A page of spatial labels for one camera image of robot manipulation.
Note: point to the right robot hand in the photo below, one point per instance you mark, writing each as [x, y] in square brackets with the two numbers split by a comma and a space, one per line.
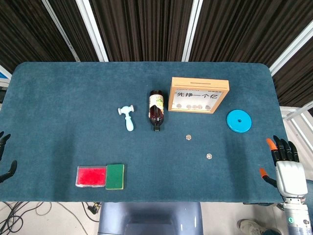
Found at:
[291, 176]

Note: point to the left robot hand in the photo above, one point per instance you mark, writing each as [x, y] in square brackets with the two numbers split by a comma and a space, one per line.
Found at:
[3, 140]

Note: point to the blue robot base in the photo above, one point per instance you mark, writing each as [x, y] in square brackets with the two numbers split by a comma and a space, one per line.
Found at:
[149, 218]

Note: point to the white shoe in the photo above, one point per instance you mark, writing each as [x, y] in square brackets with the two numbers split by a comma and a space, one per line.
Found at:
[249, 226]

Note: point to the blue round disc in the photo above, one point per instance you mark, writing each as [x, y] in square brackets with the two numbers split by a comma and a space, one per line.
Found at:
[234, 122]

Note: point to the teal table cloth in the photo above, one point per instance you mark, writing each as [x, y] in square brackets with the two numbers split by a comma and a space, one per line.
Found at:
[73, 98]

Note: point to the clear case with red pad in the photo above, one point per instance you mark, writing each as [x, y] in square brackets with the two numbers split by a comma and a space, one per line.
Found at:
[91, 176]

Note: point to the black power plug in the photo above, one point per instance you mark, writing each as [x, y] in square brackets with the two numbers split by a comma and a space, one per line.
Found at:
[94, 208]

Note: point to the green yellow sponge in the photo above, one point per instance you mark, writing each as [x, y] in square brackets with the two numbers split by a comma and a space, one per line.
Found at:
[115, 176]

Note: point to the light blue toy hammer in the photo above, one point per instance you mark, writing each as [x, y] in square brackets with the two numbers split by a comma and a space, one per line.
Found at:
[128, 121]

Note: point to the brown glass bottle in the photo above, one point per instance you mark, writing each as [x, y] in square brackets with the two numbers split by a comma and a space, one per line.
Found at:
[156, 115]

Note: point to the dark pleated curtain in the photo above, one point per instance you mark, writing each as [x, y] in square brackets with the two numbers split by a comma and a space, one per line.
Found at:
[146, 29]

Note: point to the white metal frame rack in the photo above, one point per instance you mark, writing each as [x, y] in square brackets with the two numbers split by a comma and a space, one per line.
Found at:
[293, 115]

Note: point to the white partition post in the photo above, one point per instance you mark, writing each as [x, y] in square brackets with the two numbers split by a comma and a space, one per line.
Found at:
[192, 29]
[92, 29]
[60, 29]
[291, 50]

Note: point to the wooden coin bank frame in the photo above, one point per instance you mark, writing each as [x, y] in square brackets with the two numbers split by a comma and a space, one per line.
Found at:
[185, 84]

